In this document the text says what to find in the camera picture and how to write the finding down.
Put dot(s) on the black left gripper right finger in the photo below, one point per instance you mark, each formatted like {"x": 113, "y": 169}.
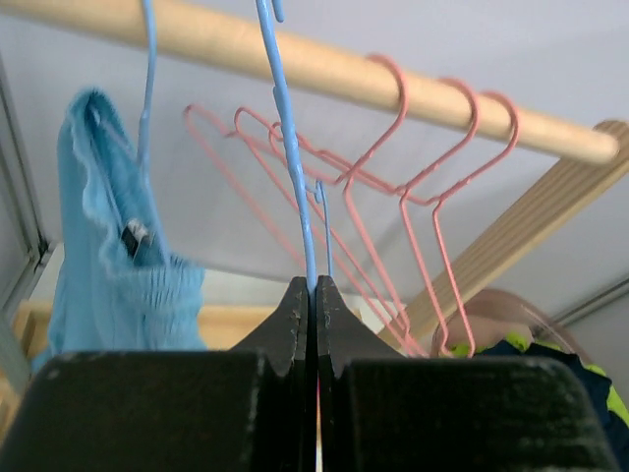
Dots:
{"x": 381, "y": 411}

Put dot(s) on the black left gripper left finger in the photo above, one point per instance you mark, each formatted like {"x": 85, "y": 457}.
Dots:
{"x": 244, "y": 409}

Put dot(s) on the lime green shorts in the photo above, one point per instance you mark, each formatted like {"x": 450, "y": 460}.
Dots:
{"x": 599, "y": 385}

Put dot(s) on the light blue shorts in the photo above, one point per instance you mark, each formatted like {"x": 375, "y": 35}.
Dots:
{"x": 117, "y": 287}

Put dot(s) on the blue hanger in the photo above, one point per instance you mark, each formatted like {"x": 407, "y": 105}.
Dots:
{"x": 147, "y": 98}
{"x": 269, "y": 13}

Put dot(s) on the navy blue shorts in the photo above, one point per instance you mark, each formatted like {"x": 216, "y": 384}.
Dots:
{"x": 616, "y": 432}

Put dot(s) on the pink hanger of teal shorts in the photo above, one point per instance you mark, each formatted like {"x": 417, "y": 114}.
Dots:
{"x": 281, "y": 140}

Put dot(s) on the translucent pink plastic basket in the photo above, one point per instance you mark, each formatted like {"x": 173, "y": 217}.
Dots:
{"x": 497, "y": 322}

